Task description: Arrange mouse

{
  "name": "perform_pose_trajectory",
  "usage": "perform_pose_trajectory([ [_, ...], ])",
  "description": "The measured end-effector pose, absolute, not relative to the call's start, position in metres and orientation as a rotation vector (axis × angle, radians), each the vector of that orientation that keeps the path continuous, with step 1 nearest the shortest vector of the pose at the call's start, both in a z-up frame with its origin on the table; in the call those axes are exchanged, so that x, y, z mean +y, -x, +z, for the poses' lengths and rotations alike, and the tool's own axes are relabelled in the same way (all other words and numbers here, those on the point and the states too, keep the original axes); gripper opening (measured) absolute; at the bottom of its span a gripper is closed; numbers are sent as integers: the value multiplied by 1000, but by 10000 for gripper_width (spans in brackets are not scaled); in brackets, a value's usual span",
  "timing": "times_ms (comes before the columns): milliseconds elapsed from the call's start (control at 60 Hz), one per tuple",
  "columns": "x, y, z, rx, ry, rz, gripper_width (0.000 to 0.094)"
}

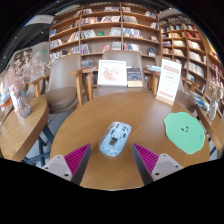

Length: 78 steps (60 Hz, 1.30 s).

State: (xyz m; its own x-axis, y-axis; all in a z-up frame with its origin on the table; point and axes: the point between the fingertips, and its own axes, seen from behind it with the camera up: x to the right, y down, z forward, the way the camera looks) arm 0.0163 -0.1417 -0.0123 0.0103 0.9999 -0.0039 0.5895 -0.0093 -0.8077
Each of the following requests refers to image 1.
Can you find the transparent computer mouse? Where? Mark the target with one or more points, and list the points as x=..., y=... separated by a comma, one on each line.
x=115, y=139

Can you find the white red table sign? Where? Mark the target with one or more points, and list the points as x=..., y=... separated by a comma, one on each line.
x=168, y=80

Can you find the round wooden side table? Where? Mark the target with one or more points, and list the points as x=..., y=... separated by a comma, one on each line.
x=213, y=128
x=20, y=130

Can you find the wide wooden bookshelf unit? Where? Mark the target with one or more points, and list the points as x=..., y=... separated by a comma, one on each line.
x=100, y=30

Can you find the green smiley mouse pad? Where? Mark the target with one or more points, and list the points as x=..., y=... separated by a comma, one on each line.
x=184, y=131

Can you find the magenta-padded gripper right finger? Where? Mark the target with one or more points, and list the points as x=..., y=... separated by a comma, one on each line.
x=148, y=160

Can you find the curved wooden bookshelf unit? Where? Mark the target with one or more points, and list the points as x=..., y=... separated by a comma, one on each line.
x=190, y=43

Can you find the glass vase with pale flowers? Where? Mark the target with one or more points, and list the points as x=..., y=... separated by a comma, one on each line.
x=212, y=110

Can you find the small distant bookshelf unit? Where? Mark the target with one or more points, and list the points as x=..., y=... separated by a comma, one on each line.
x=21, y=56

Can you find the glass vase with pink flowers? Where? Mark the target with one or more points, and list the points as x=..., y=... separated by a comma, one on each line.
x=23, y=105

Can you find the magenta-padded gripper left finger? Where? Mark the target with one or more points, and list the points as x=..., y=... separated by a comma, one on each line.
x=75, y=160

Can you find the stack of magazines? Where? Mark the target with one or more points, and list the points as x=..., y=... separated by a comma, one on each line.
x=200, y=100

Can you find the white hanging ceiling panel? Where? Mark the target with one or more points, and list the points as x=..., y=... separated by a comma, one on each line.
x=40, y=20

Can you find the white framed picture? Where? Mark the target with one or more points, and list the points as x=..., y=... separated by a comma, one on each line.
x=112, y=73

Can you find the light blue book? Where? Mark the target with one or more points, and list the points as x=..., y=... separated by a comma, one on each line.
x=153, y=68

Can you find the dark book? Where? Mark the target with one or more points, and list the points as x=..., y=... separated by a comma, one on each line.
x=134, y=76

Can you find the small white card sign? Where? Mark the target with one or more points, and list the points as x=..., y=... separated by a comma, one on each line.
x=13, y=100

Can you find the taupe wooden-armed armchair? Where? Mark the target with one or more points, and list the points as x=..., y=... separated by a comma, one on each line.
x=120, y=56
x=36, y=85
x=63, y=86
x=185, y=98

